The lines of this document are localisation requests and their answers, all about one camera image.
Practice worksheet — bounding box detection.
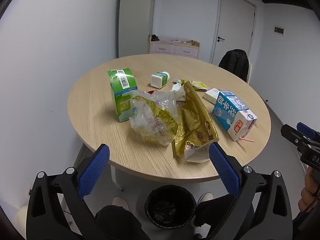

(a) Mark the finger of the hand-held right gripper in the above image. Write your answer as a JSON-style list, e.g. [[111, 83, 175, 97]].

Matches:
[[280, 124, 307, 146], [297, 122, 320, 144]]

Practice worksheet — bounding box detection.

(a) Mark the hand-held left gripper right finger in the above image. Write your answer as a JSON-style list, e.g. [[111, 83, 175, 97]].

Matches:
[[209, 142, 293, 240]]

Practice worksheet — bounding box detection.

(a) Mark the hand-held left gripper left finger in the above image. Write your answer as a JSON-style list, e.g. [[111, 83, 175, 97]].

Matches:
[[26, 144, 110, 240]]

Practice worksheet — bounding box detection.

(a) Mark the blue white milk carton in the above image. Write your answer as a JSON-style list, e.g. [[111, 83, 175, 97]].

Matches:
[[212, 91, 258, 142]]

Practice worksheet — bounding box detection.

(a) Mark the gold foil wrapper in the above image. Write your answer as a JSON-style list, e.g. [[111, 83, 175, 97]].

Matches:
[[172, 81, 219, 163]]

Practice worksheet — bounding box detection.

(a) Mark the black trash bin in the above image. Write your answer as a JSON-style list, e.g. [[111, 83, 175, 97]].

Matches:
[[144, 184, 197, 229]]

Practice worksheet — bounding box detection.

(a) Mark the clear plastic bag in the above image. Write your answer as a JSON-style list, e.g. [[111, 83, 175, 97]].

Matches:
[[129, 90, 187, 147]]

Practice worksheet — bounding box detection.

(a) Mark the white packet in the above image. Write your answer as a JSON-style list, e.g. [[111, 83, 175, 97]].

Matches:
[[204, 88, 222, 103]]

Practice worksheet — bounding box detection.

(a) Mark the green cardboard box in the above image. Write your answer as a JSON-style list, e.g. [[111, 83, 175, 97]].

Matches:
[[107, 68, 138, 123]]

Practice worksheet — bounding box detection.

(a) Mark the yellow white snack wrapper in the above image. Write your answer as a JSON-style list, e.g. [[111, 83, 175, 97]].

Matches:
[[190, 80, 208, 91]]

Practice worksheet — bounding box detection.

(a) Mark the white tissue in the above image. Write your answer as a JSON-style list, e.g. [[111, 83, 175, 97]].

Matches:
[[171, 79, 184, 92]]

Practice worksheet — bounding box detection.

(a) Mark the white bottle green label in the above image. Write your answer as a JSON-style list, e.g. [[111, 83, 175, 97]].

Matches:
[[150, 71, 170, 89]]

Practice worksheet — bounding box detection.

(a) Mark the person's right hand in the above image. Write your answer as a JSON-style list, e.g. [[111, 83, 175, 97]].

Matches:
[[301, 167, 318, 212]]

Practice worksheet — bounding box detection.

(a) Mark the person's right white shoe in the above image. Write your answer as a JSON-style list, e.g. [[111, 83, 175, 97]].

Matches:
[[197, 192, 214, 203]]

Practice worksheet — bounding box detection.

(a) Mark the person's white shoe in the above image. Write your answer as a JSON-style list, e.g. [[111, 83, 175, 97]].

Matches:
[[112, 196, 129, 212], [197, 192, 214, 203]]

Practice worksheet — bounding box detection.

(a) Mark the person's left white shoe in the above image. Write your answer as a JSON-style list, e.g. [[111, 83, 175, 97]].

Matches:
[[112, 196, 129, 212]]

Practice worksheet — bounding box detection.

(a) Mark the person's right leg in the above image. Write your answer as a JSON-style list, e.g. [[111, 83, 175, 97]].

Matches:
[[194, 195, 255, 230]]

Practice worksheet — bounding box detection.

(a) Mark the person's leg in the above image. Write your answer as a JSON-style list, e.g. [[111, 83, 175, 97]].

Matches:
[[194, 195, 255, 230], [95, 205, 150, 240]]

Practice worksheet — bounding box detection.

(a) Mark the person's left leg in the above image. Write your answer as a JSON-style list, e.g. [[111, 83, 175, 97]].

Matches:
[[95, 205, 150, 240]]

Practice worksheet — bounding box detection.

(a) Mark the round wooden table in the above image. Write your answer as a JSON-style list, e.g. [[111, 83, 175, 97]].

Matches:
[[67, 54, 272, 191]]

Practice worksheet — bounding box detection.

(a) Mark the white door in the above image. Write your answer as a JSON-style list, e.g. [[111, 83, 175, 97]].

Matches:
[[210, 0, 258, 64]]

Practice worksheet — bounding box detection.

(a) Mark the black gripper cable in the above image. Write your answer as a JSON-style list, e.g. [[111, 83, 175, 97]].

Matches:
[[292, 200, 320, 222]]

